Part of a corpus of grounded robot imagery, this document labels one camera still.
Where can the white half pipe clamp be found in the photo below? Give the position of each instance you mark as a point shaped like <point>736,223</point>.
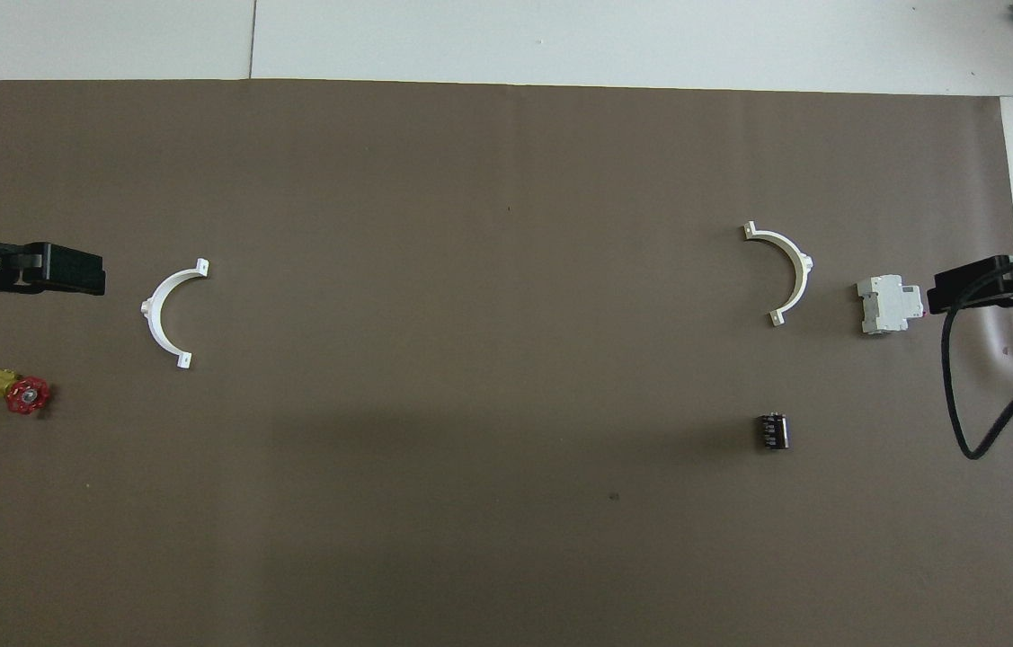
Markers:
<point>801,274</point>
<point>152,314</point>

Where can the white circuit breaker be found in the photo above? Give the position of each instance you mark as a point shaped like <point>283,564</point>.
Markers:
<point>888,305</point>

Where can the black cylindrical capacitor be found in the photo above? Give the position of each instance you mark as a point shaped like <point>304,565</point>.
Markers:
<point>773,431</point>

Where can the brown paper table mat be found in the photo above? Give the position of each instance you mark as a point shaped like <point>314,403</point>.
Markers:
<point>506,467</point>

